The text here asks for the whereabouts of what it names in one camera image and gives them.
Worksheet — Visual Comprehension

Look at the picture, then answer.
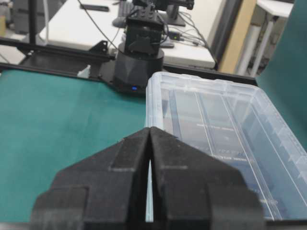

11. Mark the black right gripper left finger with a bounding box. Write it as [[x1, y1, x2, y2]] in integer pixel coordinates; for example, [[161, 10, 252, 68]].
[[30, 128, 150, 230]]

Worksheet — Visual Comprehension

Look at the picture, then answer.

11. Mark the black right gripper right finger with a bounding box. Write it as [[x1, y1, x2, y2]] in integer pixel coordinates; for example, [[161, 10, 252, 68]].
[[150, 127, 264, 230]]

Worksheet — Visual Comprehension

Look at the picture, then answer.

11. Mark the clear plastic box lid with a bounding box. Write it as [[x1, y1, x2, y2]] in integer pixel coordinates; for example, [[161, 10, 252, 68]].
[[146, 72, 307, 220]]

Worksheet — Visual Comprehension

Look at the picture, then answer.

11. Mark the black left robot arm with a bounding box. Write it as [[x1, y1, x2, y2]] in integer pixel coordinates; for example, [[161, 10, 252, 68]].
[[112, 0, 194, 92]]

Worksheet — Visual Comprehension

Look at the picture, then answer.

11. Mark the white office desk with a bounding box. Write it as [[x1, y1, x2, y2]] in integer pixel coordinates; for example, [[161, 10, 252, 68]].
[[39, 0, 243, 68]]

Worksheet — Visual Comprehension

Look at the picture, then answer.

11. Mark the black monitor stand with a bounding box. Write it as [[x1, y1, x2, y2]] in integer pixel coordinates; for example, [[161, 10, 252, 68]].
[[159, 5, 186, 27]]

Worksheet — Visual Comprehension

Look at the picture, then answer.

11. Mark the black aluminium frame rail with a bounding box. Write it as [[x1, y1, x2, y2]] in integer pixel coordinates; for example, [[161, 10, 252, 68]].
[[0, 38, 257, 86]]

